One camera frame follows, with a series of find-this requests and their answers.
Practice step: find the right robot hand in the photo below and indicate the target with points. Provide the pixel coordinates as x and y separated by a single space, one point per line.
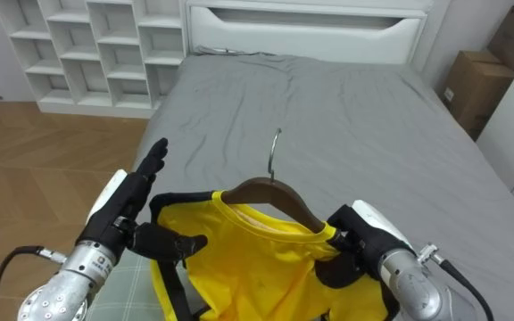
364 236

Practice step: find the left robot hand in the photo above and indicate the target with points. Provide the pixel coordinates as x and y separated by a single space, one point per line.
123 209

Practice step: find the brown wooden clothes hanger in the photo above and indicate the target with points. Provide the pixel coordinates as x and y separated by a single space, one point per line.
270 194

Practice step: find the yellow shirt with black trim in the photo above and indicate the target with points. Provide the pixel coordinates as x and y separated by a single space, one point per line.
261 272

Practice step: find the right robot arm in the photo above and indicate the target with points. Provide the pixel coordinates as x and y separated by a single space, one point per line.
422 290

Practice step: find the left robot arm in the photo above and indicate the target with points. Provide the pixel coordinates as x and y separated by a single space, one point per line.
67 287

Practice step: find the light green checked cloth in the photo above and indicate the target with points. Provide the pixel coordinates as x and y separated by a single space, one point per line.
125 290

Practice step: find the grey bed with white headboard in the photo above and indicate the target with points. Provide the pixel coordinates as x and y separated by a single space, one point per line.
328 116

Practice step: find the white cubby shelf unit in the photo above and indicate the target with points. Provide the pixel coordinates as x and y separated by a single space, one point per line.
92 53

